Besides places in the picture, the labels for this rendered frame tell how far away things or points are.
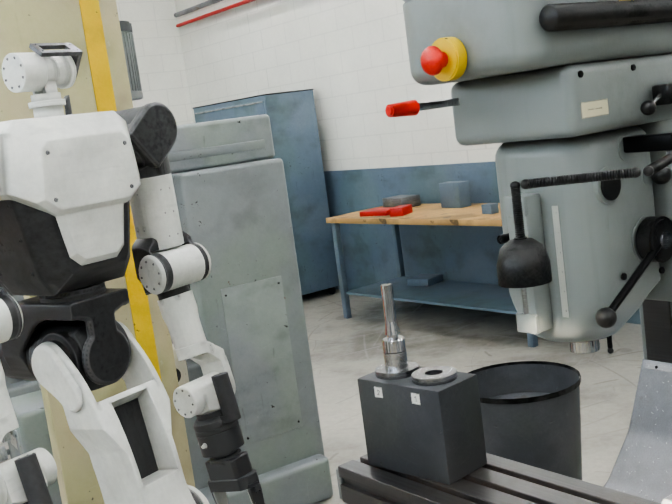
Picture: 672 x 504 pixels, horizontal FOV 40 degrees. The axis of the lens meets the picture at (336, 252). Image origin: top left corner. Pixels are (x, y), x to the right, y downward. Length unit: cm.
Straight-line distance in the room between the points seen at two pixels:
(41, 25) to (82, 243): 134
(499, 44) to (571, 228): 30
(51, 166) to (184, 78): 975
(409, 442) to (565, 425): 172
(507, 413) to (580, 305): 204
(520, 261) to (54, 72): 88
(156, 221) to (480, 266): 603
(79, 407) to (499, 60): 91
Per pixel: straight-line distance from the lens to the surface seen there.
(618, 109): 140
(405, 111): 138
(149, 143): 179
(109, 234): 166
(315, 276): 890
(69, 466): 295
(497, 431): 348
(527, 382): 386
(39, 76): 167
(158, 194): 182
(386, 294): 185
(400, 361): 188
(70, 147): 161
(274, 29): 963
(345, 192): 891
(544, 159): 140
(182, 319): 184
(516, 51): 127
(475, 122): 144
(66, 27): 290
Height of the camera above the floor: 170
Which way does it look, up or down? 8 degrees down
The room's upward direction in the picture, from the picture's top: 8 degrees counter-clockwise
